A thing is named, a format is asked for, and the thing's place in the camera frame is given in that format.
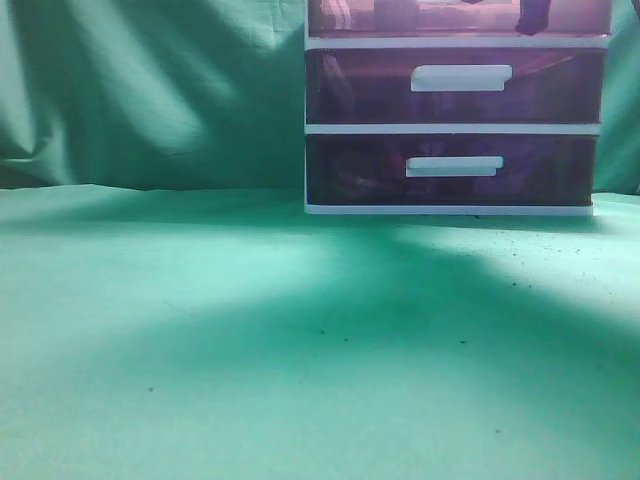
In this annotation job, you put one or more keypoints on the brown translucent drawer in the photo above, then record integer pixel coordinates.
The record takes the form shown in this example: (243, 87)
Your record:
(476, 85)
(452, 169)
(392, 18)

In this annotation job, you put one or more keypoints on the white plastic drawer cabinet frame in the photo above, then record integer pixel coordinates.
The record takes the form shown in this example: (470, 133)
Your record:
(446, 42)

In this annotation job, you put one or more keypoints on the green cloth table cover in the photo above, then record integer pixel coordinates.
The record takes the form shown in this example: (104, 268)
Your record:
(169, 311)

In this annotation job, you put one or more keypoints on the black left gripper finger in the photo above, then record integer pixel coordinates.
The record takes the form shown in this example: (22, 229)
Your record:
(534, 17)

